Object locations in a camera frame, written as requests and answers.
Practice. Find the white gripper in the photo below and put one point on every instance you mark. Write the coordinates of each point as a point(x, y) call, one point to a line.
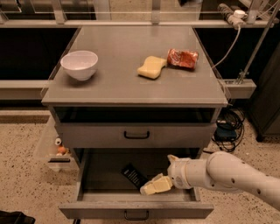
point(177, 173)

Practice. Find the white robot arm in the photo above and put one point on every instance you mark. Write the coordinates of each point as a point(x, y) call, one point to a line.
point(222, 172)

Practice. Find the open grey middle drawer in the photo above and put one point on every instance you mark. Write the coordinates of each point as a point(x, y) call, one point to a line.
point(103, 192)

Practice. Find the grey drawer cabinet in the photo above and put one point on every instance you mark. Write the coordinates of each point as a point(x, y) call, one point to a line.
point(118, 94)

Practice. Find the closed grey upper drawer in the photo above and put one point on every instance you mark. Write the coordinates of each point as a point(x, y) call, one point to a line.
point(136, 135)

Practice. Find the yellow sponge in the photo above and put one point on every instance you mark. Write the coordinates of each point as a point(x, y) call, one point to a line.
point(151, 67)

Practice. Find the orange toy in bin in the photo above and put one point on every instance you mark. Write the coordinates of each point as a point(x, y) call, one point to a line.
point(62, 151)

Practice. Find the crushed red soda can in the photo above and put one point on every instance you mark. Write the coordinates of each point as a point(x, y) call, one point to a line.
point(178, 58)

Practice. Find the clear plastic storage bin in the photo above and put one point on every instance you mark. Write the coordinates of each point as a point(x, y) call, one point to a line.
point(46, 150)

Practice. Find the white ceramic bowl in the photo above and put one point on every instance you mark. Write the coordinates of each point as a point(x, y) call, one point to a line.
point(80, 65)

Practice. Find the black bag corner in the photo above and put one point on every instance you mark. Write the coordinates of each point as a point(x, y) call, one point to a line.
point(15, 218)

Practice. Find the white power strip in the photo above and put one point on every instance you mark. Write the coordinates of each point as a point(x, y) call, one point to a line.
point(233, 17)

